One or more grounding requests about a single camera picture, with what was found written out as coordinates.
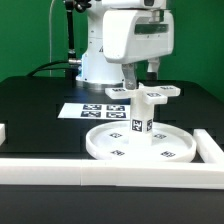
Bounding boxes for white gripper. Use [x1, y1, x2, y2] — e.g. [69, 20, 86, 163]
[103, 10, 174, 90]

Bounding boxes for white cross-shaped table base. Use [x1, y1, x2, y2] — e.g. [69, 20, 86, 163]
[105, 83, 181, 104]

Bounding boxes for white round table top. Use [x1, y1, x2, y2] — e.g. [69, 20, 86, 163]
[86, 121, 196, 162]

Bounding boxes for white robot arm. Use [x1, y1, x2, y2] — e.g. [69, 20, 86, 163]
[77, 0, 174, 91]

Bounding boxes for white marker sheet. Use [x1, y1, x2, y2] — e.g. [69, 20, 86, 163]
[58, 103, 130, 120]

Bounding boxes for white U-shaped fence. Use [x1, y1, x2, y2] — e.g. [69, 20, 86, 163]
[0, 129, 224, 189]

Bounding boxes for black camera pole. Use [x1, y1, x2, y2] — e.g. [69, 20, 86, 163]
[63, 0, 92, 59]

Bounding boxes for black cables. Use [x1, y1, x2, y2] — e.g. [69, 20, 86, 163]
[27, 59, 83, 78]

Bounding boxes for white thin cable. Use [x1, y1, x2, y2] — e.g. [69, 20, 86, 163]
[48, 0, 57, 78]

